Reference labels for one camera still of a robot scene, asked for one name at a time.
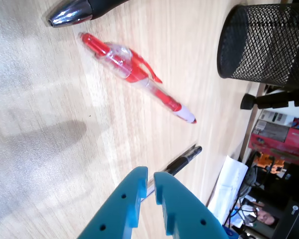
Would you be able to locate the teal blue gripper finger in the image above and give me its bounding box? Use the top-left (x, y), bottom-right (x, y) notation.
top-left (153, 171), bottom-right (230, 239)
top-left (77, 166), bottom-right (149, 239)

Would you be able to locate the black pen with silver tip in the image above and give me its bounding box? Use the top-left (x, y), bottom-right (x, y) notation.
top-left (44, 0), bottom-right (131, 28)

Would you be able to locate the black computer case with logo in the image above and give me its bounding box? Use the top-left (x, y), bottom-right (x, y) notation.
top-left (273, 198), bottom-right (299, 239)

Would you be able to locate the white paper sheet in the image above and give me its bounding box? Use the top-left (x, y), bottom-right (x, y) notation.
top-left (207, 154), bottom-right (249, 225)

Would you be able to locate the black mesh pen holder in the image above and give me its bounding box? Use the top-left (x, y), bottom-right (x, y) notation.
top-left (216, 2), bottom-right (299, 87)

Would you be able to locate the grey white printed box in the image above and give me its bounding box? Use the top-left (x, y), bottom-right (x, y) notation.
top-left (253, 109), bottom-right (296, 143)

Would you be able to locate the person head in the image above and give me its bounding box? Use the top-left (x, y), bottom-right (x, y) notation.
top-left (255, 208), bottom-right (277, 226)

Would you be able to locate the clear pen with black grip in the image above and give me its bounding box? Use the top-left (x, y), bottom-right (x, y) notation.
top-left (141, 145), bottom-right (203, 200)

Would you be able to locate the red clear ballpoint pen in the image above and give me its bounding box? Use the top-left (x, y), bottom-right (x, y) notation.
top-left (78, 31), bottom-right (198, 124)

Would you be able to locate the pink cardboard box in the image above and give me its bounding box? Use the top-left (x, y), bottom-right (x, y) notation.
top-left (247, 126), bottom-right (299, 165)

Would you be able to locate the orange plastic item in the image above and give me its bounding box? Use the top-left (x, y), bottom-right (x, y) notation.
top-left (255, 151), bottom-right (286, 172)

